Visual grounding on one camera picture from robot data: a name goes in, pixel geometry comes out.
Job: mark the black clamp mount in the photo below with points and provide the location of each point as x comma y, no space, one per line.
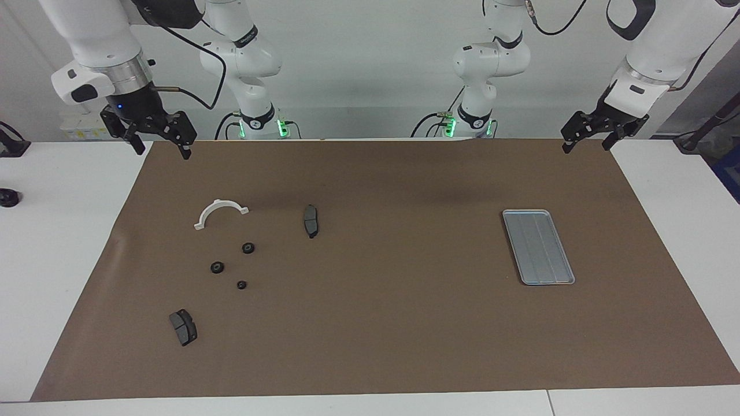
11,147

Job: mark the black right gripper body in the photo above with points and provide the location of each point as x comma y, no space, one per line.
136,107

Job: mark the white curved plastic bracket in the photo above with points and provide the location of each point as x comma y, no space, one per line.
219,204

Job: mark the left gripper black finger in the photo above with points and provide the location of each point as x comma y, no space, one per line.
578,126
614,137

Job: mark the silver metal tray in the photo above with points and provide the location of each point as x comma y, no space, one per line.
537,248

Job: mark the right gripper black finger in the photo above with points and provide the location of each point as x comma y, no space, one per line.
124,130
180,132

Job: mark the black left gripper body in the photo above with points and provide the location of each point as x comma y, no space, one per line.
621,122

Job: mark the short wide grey brake pad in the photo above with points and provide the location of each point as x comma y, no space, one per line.
183,327

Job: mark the long grey brake pad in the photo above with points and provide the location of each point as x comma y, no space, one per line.
311,221

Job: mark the black round knob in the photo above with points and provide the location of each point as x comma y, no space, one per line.
8,197

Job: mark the blue crate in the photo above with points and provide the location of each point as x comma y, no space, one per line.
729,173

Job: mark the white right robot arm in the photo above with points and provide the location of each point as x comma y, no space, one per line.
243,58

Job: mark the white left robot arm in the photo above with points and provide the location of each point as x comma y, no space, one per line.
491,58

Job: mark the brown table mat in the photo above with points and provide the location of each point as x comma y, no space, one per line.
404,318

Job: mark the black stand pole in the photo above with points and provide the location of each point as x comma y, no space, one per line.
708,128

